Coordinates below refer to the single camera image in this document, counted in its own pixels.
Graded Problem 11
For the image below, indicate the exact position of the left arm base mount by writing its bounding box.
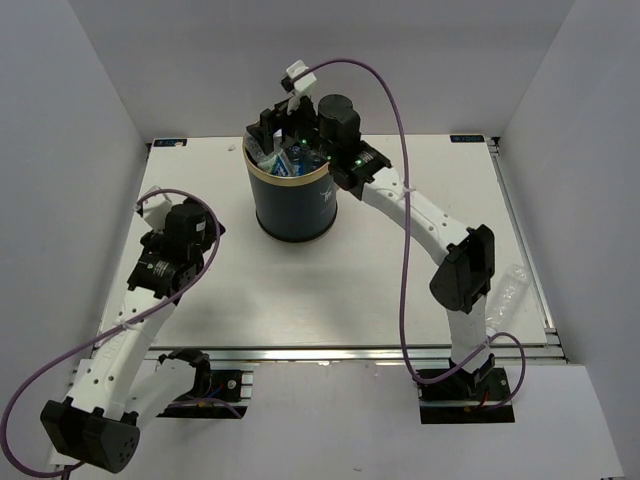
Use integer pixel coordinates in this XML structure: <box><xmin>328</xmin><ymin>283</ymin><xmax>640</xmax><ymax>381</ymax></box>
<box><xmin>157</xmin><ymin>349</ymin><xmax>253</xmax><ymax>420</ymax></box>

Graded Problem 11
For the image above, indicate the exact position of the dark blue round bin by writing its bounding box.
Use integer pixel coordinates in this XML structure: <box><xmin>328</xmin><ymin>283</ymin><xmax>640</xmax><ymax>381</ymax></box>
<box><xmin>242</xmin><ymin>133</ymin><xmax>338</xmax><ymax>243</ymax></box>

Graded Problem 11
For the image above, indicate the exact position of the clear unlabelled crushed bottle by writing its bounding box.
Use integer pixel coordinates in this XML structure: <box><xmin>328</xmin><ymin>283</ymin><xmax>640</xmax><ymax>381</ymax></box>
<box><xmin>244</xmin><ymin>135</ymin><xmax>267</xmax><ymax>165</ymax></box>

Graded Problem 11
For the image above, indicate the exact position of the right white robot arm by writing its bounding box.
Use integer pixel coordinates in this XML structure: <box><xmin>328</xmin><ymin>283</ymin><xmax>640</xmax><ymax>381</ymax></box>
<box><xmin>246</xmin><ymin>94</ymin><xmax>495</xmax><ymax>399</ymax></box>

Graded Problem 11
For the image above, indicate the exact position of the blue label bottle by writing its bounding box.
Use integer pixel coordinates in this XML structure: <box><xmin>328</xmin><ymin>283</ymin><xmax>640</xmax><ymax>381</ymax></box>
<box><xmin>267</xmin><ymin>146</ymin><xmax>311</xmax><ymax>177</ymax></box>

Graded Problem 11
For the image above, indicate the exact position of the left blue corner sticker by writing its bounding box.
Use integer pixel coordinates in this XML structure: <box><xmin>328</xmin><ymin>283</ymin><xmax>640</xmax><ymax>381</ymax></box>
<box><xmin>152</xmin><ymin>138</ymin><xmax>187</xmax><ymax>148</ymax></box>

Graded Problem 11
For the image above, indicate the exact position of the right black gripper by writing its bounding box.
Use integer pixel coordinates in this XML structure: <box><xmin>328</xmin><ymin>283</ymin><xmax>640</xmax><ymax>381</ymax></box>
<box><xmin>247</xmin><ymin>89</ymin><xmax>338</xmax><ymax>163</ymax></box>

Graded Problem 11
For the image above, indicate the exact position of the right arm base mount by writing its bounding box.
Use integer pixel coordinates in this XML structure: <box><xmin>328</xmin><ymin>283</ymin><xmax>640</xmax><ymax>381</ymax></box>
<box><xmin>418</xmin><ymin>368</ymin><xmax>515</xmax><ymax>425</ymax></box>

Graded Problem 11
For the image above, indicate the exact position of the blue corner sticker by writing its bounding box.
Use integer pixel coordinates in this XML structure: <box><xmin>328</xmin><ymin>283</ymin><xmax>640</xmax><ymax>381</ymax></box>
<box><xmin>152</xmin><ymin>138</ymin><xmax>187</xmax><ymax>148</ymax></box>
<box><xmin>449</xmin><ymin>134</ymin><xmax>485</xmax><ymax>143</ymax></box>

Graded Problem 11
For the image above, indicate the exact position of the right blue corner sticker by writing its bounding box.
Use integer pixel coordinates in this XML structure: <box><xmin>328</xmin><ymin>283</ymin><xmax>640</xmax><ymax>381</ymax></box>
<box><xmin>449</xmin><ymin>134</ymin><xmax>485</xmax><ymax>143</ymax></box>

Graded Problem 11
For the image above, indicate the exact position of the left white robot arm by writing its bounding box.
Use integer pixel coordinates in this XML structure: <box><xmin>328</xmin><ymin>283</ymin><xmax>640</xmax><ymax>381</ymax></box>
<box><xmin>40</xmin><ymin>197</ymin><xmax>225</xmax><ymax>473</ymax></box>

